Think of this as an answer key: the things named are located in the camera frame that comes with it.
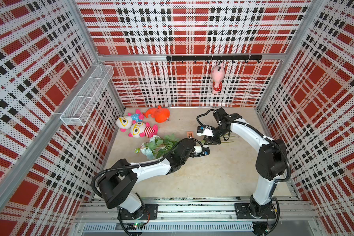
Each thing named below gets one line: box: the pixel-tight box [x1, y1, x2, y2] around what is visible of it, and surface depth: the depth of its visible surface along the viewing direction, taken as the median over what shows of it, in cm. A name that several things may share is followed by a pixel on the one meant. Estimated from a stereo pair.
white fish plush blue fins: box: [116, 109, 145, 133], surface depth 107 cm
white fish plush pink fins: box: [127, 121, 159, 139], surface depth 101 cm
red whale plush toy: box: [142, 105, 171, 123], surface depth 112 cm
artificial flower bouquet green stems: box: [134, 134, 207, 160], surface depth 82 cm
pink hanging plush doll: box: [210, 61, 225, 95], surface depth 93 cm
